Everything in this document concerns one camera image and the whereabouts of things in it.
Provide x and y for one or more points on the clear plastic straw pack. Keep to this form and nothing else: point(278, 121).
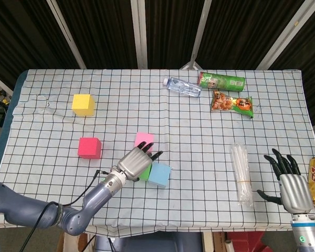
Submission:
point(241, 173)

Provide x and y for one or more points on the light blue foam cube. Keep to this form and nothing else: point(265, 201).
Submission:
point(160, 174)

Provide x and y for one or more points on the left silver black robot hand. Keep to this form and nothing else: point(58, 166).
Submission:
point(134, 164)

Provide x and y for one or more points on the clear plastic water bottle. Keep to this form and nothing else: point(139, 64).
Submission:
point(183, 87)

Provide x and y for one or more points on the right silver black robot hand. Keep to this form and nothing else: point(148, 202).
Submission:
point(295, 191)

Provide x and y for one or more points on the white black checkered tablecloth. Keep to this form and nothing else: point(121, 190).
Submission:
point(186, 126)

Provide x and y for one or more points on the green foam cube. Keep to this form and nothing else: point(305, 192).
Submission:
point(146, 175)

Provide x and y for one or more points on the grey robot torso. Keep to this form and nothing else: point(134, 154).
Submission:
point(147, 242)

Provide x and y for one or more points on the red plastic stool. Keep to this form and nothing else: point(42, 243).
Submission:
point(245, 242)

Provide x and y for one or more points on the yellow foam cube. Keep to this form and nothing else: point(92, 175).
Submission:
point(81, 103)

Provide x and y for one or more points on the red foam cube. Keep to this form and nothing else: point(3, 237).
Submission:
point(88, 148)

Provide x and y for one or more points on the pink foam cube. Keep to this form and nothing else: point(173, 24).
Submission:
point(143, 138)

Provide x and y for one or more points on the dark brown curtain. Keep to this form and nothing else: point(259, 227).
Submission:
point(107, 31)

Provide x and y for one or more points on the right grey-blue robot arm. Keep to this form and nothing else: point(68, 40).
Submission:
point(304, 236)

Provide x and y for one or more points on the green chips can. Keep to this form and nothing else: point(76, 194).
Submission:
point(223, 82)

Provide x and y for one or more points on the green orange snack bag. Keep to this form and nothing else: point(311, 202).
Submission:
point(231, 105)

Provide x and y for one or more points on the white metal frame post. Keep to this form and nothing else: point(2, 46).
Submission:
point(199, 34)
point(283, 39)
point(138, 34)
point(68, 36)

